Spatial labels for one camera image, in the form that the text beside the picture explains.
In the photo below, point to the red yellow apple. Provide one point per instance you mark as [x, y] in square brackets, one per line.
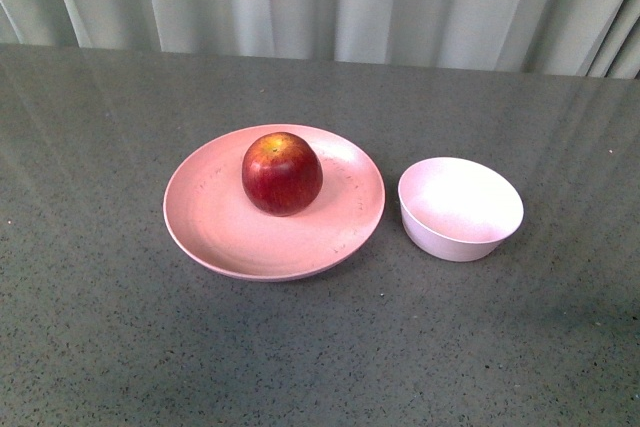
[281, 174]

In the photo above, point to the pink round plate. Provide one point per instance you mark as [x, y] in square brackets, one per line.
[211, 219]

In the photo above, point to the pale pink bowl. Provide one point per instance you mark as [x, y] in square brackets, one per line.
[456, 209]

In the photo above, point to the white pleated curtain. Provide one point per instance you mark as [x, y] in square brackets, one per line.
[598, 38]

